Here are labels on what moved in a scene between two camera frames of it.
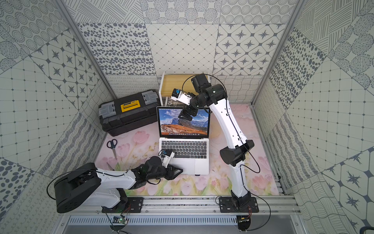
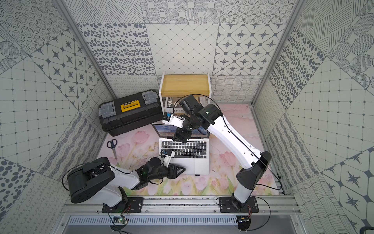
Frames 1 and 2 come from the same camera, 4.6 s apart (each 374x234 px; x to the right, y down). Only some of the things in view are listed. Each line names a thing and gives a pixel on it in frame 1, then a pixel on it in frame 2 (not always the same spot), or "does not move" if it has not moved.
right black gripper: [187, 109] → [180, 135]
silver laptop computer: [188, 140] does not move
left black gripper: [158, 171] does not move
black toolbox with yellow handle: [128, 113] does not move
